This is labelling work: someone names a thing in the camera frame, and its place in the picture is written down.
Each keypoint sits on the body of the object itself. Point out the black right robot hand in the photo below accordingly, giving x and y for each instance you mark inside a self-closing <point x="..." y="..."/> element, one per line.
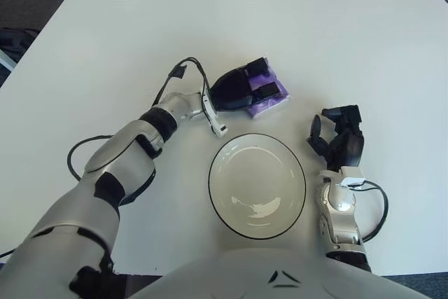
<point x="350" y="143"/>

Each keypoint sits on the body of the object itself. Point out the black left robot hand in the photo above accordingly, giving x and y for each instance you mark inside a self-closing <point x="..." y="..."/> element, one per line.
<point x="232" y="90"/>

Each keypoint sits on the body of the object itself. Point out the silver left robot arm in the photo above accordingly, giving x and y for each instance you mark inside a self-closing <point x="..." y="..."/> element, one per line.
<point x="98" y="187"/>

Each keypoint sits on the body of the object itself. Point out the grey robot torso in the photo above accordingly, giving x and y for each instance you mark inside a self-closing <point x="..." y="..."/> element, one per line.
<point x="280" y="278"/>

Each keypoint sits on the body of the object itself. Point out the purple tissue paper pack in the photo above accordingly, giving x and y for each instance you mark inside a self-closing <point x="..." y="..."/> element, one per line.
<point x="271" y="103"/>

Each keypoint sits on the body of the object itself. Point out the white plate with black rim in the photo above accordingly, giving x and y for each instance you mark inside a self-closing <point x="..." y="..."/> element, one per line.
<point x="257" y="183"/>

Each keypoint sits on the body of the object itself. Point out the black bag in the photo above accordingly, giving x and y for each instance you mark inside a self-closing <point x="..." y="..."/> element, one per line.
<point x="15" y="41"/>

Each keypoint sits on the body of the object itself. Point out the white furniture panel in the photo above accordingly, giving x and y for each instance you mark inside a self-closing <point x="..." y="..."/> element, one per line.
<point x="6" y="59"/>

